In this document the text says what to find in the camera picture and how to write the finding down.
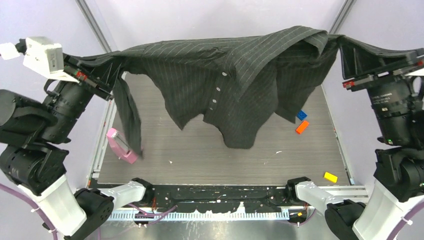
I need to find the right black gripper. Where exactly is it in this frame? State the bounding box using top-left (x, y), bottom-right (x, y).
top-left (338, 31), bottom-right (424, 141)

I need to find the black pinstriped shirt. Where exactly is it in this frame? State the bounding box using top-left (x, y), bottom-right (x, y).
top-left (83, 25), bottom-right (347, 149)

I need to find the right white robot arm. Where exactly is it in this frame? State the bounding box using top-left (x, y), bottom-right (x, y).
top-left (284, 37), bottom-right (424, 240)

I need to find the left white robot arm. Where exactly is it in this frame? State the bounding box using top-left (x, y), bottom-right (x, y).
top-left (0, 54), bottom-right (154, 240)

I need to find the blue lego brick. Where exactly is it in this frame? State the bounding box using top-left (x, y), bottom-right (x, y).
top-left (296, 110), bottom-right (308, 121)

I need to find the orange lego brick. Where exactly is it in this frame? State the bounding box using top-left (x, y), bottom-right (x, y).
top-left (295, 120), bottom-right (310, 135)

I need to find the yellow brick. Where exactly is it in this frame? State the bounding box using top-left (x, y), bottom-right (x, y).
top-left (323, 172), bottom-right (338, 183)

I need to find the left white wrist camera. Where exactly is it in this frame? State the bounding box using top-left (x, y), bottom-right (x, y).
top-left (0, 36), bottom-right (78, 83)

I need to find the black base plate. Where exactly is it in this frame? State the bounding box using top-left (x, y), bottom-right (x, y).
top-left (134, 185), bottom-right (312, 214)

